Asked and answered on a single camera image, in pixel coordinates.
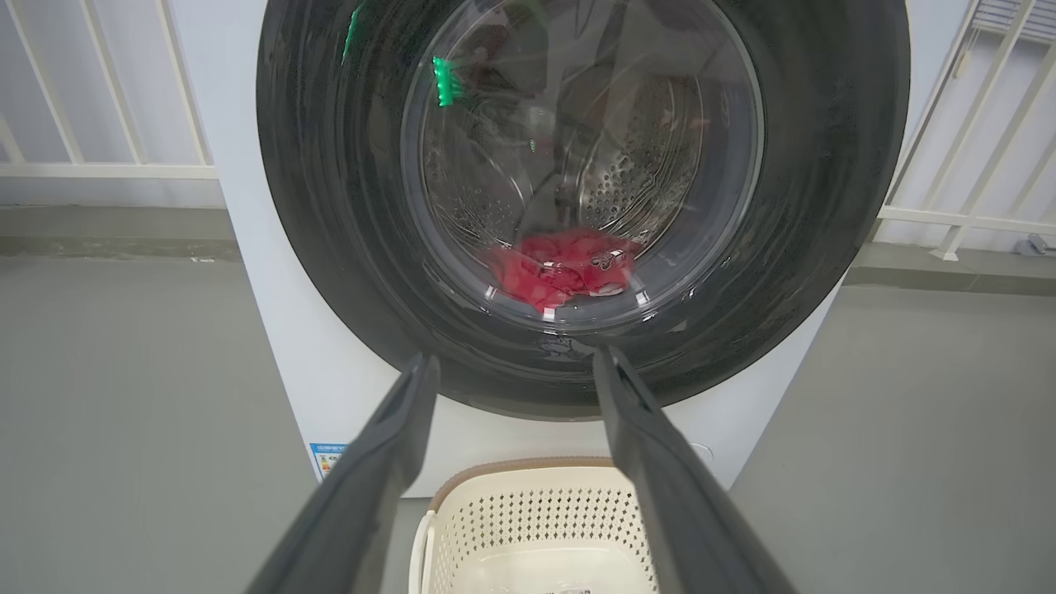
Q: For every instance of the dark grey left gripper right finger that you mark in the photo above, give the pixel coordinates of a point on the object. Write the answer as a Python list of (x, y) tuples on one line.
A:
[(676, 495)]

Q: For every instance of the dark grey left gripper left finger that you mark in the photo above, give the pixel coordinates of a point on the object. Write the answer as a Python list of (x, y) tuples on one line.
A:
[(363, 495)]

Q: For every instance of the red jersey garment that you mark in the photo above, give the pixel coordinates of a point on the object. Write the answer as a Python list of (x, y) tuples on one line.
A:
[(561, 264)]

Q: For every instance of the round black glass washer door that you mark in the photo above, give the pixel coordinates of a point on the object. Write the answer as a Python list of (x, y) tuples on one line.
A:
[(825, 165)]

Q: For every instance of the white front-load washing machine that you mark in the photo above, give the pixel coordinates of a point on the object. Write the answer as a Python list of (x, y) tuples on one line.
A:
[(330, 371)]

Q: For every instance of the cream perforated laundry basket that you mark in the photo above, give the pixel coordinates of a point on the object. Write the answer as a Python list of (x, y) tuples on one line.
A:
[(536, 511)]

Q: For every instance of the round white filter cover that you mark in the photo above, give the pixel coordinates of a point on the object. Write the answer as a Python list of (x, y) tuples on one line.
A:
[(703, 452)]

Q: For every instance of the blue energy label sticker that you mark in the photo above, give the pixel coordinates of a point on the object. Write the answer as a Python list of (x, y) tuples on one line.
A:
[(326, 460)]

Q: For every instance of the stainless steel washer drum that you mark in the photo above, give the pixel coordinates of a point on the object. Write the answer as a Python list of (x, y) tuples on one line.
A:
[(643, 165)]

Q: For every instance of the white louvered vent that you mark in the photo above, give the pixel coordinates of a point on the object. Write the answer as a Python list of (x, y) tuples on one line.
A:
[(1015, 16)]

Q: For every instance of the small grey metal bracket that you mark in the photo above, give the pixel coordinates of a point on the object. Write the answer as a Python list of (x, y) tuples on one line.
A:
[(1038, 245)]

